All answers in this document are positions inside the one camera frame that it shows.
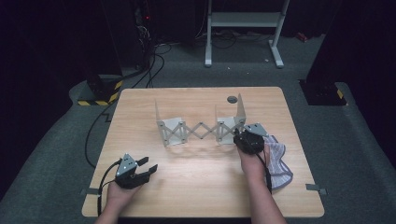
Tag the white expandable metal bookend rack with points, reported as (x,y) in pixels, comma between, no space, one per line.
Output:
(199,130)

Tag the grey tape strip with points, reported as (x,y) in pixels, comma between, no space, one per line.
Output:
(90,191)
(316,188)

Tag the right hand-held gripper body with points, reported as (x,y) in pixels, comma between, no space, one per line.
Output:
(250,141)

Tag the person's right hand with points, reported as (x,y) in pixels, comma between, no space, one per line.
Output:
(253,165)

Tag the small red floor object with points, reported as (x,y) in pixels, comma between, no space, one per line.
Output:
(302,36)

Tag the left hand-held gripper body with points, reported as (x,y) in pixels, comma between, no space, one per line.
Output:
(127,174)

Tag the purple striped towel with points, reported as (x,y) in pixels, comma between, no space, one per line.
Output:
(278,161)

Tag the black hazard-striped stand base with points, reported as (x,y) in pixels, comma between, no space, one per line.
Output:
(102,90)
(323,93)

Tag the person's left hand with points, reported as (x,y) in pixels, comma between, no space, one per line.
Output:
(120,196)

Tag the dark equipment rack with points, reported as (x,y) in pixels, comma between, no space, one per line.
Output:
(144,31)

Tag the white metal stand frame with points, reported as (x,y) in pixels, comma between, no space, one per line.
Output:
(246,18)

